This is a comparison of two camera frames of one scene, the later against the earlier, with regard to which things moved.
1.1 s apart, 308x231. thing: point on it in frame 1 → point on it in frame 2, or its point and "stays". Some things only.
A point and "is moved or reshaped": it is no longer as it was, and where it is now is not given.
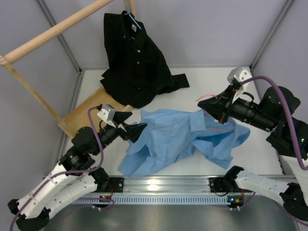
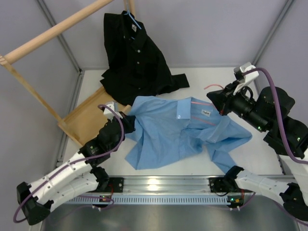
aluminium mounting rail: [167, 185] stays
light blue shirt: [160, 135] is moved or reshaped
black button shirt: [136, 70] stays
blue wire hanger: [133, 18] stays
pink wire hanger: [210, 114] → [194, 117]
